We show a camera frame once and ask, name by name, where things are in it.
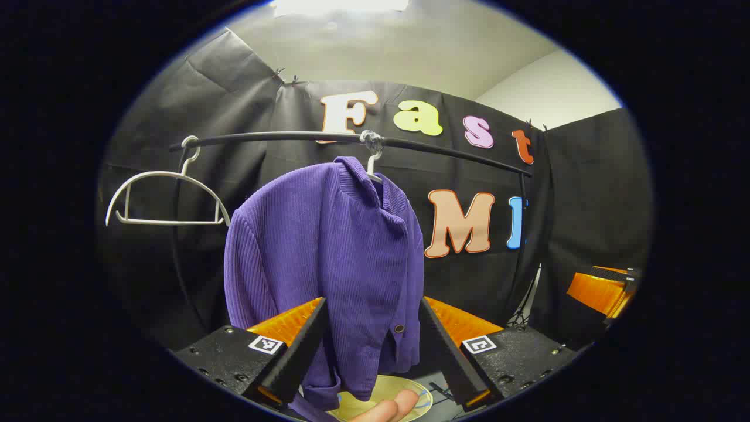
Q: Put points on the purple knit cardigan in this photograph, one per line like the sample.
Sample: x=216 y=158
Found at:
x=316 y=246

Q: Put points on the white hanger with tape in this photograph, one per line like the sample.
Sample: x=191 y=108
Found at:
x=371 y=167

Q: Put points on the black clothes rack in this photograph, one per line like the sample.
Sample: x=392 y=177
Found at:
x=281 y=135

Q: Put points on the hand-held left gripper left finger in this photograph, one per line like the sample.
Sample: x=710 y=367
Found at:
x=304 y=346

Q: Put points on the ceiling light panel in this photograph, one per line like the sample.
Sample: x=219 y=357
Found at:
x=340 y=6

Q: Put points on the cream laundry hamper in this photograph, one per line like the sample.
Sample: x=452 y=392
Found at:
x=375 y=390

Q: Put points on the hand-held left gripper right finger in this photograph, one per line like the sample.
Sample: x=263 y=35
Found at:
x=445 y=346

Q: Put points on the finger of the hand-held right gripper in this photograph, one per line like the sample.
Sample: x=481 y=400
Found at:
x=621 y=272
x=597 y=293

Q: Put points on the white empty clothes hanger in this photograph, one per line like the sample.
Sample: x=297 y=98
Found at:
x=158 y=173

